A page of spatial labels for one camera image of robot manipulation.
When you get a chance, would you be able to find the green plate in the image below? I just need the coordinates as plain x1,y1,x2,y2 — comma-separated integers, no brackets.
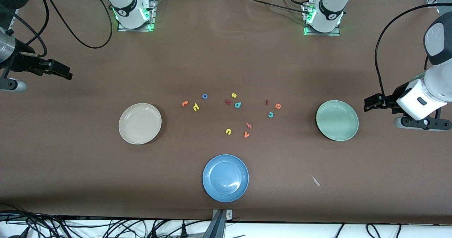
316,100,359,142

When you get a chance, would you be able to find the brown table cover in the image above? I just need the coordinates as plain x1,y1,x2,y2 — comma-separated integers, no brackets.
0,0,452,225

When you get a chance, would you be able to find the beige brown plate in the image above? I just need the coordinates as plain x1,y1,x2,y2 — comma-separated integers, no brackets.
119,103,162,145

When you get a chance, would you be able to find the blue plate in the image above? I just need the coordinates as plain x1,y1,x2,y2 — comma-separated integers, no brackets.
202,154,249,203

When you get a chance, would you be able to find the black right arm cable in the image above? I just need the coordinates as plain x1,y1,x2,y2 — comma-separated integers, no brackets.
11,0,113,58

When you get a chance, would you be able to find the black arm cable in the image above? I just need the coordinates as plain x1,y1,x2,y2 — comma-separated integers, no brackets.
375,3,452,98
11,0,113,58

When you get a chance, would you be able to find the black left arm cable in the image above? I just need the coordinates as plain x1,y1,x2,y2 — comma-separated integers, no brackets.
375,3,452,98

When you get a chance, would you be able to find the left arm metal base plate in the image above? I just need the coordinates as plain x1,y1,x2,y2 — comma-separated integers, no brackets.
303,1,341,37

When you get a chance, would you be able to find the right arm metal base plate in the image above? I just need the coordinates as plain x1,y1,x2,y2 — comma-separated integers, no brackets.
117,0,156,32

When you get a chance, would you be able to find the black looped floor cable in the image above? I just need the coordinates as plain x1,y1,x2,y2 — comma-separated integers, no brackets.
365,223,403,238

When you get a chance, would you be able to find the black cable on table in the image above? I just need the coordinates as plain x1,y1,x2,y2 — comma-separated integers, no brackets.
246,0,311,16

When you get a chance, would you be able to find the black cable bundle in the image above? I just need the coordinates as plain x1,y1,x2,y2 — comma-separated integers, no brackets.
0,203,212,238

